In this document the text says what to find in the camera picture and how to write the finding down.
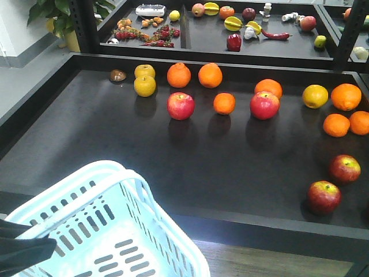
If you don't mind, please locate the red apple left edge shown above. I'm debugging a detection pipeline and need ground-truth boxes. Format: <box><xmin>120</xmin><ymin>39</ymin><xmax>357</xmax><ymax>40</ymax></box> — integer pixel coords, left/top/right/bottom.
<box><xmin>250</xmin><ymin>91</ymin><xmax>280</xmax><ymax>120</ymax></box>

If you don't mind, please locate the small orange right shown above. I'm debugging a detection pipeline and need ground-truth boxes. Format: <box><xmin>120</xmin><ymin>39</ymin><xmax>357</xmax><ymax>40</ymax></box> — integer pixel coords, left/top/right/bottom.
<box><xmin>349</xmin><ymin>111</ymin><xmax>369</xmax><ymax>136</ymax></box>

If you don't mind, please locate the small orange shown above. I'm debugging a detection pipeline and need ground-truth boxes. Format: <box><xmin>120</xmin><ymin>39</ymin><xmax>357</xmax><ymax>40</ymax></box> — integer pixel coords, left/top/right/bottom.
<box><xmin>349</xmin><ymin>111</ymin><xmax>369</xmax><ymax>136</ymax></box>
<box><xmin>323</xmin><ymin>114</ymin><xmax>350</xmax><ymax>137</ymax></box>

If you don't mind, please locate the yellow orange citrus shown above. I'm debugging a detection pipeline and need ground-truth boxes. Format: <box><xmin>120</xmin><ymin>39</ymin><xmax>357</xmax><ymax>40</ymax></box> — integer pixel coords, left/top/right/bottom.
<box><xmin>302</xmin><ymin>84</ymin><xmax>329</xmax><ymax>109</ymax></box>

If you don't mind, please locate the orange with knob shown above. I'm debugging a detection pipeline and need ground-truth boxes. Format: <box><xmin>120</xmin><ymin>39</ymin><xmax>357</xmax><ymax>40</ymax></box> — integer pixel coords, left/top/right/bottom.
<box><xmin>331</xmin><ymin>83</ymin><xmax>362</xmax><ymax>111</ymax></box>

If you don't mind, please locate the light blue plastic basket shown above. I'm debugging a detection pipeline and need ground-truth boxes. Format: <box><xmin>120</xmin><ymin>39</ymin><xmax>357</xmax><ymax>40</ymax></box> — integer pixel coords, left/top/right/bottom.
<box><xmin>6</xmin><ymin>160</ymin><xmax>210</xmax><ymax>276</ymax></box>

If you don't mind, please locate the red apple front left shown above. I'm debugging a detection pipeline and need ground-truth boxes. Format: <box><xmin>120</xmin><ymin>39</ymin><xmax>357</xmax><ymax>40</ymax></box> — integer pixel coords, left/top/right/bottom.
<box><xmin>329</xmin><ymin>154</ymin><xmax>362</xmax><ymax>185</ymax></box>

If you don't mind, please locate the red apple lower front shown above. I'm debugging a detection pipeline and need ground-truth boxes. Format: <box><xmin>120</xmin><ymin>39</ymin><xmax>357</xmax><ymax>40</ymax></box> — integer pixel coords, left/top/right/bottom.
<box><xmin>307</xmin><ymin>180</ymin><xmax>342</xmax><ymax>216</ymax></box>

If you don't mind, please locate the black fruit display stand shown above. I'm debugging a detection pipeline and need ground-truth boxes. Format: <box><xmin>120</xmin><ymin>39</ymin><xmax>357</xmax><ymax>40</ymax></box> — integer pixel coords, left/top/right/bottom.
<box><xmin>0</xmin><ymin>0</ymin><xmax>369</xmax><ymax>277</ymax></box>

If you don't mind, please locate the large orange back left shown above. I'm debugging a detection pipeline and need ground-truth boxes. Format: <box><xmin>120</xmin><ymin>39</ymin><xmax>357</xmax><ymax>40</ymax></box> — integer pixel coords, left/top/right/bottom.
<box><xmin>254</xmin><ymin>78</ymin><xmax>283</xmax><ymax>99</ymax></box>

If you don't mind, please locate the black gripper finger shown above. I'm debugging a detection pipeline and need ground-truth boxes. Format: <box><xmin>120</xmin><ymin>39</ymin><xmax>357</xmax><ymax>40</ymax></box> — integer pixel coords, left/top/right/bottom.
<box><xmin>0</xmin><ymin>219</ymin><xmax>32</xmax><ymax>239</ymax></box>
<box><xmin>1</xmin><ymin>238</ymin><xmax>57</xmax><ymax>276</ymax></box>

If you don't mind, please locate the small orange left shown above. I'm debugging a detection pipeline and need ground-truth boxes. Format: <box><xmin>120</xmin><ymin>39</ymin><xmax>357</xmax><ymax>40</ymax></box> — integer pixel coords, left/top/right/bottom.
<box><xmin>323</xmin><ymin>114</ymin><xmax>350</xmax><ymax>137</ymax></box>

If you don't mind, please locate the red bell pepper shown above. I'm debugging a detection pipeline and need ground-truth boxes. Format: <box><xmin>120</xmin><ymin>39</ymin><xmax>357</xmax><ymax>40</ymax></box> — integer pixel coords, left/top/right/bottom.
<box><xmin>227</xmin><ymin>33</ymin><xmax>242</xmax><ymax>52</ymax></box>

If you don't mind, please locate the red chili pepper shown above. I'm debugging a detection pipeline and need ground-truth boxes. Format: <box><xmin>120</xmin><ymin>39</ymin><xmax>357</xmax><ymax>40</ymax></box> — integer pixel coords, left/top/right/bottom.
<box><xmin>261</xmin><ymin>29</ymin><xmax>292</xmax><ymax>41</ymax></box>

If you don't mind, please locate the white garlic bulb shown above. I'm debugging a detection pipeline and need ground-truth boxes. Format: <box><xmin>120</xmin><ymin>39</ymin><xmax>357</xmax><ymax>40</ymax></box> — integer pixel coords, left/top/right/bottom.
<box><xmin>243</xmin><ymin>27</ymin><xmax>258</xmax><ymax>40</ymax></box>

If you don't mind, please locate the red apple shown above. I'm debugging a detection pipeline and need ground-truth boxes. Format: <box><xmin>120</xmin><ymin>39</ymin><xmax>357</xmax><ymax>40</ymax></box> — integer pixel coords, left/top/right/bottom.
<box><xmin>329</xmin><ymin>154</ymin><xmax>362</xmax><ymax>185</ymax></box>
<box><xmin>307</xmin><ymin>180</ymin><xmax>342</xmax><ymax>216</ymax></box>

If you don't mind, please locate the green potted plant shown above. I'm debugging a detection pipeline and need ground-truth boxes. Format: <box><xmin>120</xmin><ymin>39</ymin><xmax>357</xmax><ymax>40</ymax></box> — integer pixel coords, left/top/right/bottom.
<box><xmin>27</xmin><ymin>0</ymin><xmax>116</xmax><ymax>52</ymax></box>

